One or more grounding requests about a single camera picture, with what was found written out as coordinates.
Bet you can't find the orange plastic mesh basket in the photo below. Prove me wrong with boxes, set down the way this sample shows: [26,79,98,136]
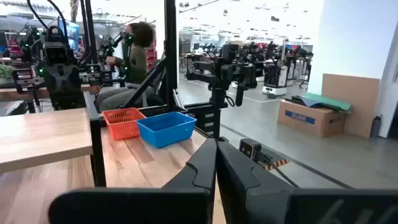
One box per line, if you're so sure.
[101,107,147,141]

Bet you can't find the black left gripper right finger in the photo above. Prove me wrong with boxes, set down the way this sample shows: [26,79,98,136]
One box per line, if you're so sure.
[216,139,398,224]

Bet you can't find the blue plastic mesh basket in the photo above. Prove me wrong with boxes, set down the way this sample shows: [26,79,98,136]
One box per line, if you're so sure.
[136,111,198,149]

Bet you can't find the grey water bottle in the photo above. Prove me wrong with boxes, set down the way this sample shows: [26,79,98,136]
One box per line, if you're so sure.
[369,114,383,139]

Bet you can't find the black metal rig frame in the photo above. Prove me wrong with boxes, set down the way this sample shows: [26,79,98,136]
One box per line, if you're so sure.
[98,0,230,140]

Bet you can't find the small black table camera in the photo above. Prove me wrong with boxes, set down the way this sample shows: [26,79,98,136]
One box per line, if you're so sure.
[238,138,262,161]

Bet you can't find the green foam mat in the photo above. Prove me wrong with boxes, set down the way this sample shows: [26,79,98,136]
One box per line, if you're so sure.
[300,91,353,112]

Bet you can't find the cardboard box blue label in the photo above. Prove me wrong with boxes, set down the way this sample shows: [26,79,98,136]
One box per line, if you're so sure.
[277,99,348,139]

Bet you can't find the person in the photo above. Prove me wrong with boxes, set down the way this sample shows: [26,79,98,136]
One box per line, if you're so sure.
[95,21,157,113]

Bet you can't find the wooden shelf black metal frame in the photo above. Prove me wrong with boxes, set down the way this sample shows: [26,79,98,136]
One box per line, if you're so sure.
[0,91,108,188]

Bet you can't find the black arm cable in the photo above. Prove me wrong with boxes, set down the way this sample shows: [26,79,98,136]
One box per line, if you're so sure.
[26,0,69,43]

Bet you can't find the black plastic mesh basket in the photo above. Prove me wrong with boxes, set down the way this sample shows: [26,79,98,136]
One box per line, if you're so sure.
[137,105,188,118]

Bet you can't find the wooden background table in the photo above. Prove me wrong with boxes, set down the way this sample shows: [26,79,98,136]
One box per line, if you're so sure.
[0,83,101,102]

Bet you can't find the white base mobile robot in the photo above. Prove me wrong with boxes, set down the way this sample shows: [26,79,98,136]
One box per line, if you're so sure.
[262,42,289,96]

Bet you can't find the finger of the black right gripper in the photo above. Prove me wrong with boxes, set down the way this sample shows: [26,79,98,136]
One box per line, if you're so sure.
[44,73,65,110]
[62,73,83,110]

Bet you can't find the yellow black hazard tape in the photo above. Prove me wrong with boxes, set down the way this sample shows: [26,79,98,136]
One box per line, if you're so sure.
[263,158,289,171]

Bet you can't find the blue lit screen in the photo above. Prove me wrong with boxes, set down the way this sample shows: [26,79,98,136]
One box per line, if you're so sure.
[58,19,80,53]

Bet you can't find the dark grey mat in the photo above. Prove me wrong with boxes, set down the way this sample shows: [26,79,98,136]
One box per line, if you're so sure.
[285,95,326,109]

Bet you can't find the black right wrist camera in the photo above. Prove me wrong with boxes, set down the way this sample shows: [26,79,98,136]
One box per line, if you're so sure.
[42,41,70,65]

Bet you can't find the black camera cable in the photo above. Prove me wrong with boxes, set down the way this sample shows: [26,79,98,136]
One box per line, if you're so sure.
[260,154,301,189]

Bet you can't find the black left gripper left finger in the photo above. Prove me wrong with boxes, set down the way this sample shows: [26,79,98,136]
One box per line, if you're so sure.
[48,138,218,224]

